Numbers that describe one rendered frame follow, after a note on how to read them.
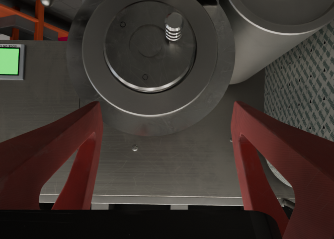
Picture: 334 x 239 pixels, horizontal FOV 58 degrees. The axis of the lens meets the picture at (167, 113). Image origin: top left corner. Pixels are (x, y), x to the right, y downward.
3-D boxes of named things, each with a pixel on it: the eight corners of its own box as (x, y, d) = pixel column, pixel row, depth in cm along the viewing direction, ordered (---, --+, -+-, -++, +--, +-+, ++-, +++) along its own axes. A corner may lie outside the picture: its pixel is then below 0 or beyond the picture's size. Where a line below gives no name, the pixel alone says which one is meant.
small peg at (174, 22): (170, 8, 22) (187, 17, 22) (170, 22, 24) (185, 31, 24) (160, 24, 21) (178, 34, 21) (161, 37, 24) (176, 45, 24)
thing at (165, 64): (88, 20, 24) (173, -16, 25) (94, 29, 26) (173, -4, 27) (124, 105, 24) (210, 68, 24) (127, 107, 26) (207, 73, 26)
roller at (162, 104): (220, -16, 26) (215, 119, 25) (193, 60, 52) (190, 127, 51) (86, -22, 26) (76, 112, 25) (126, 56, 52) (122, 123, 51)
